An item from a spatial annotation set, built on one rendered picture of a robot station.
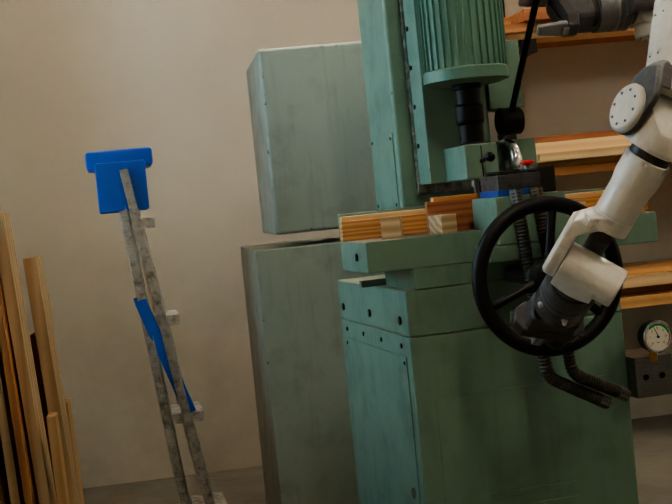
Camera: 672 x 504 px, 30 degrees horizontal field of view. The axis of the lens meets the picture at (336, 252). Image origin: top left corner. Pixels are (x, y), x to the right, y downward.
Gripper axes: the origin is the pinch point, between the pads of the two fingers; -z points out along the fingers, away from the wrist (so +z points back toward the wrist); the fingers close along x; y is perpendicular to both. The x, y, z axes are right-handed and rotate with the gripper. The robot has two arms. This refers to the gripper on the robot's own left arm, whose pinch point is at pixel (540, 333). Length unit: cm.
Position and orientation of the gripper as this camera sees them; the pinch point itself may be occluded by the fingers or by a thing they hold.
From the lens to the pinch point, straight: 220.5
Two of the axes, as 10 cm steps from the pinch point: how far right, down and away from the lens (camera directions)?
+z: 1.4, -4.9, -8.6
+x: 9.9, 1.5, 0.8
